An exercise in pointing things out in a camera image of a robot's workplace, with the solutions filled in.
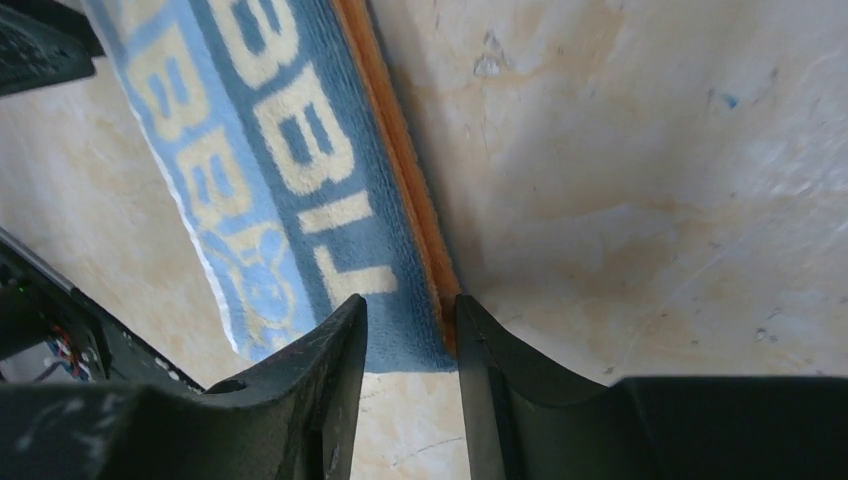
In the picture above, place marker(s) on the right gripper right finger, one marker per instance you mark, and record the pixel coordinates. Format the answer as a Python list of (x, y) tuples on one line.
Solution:
[(527, 417)]

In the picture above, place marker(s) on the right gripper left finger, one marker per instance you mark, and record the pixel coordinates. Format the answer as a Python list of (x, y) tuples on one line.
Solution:
[(291, 416)]

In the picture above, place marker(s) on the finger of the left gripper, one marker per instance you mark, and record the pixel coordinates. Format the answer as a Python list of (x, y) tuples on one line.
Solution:
[(45, 43)]

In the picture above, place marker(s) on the rabbit print striped towel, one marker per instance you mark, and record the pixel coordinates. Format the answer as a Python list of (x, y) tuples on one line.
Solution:
[(280, 137)]

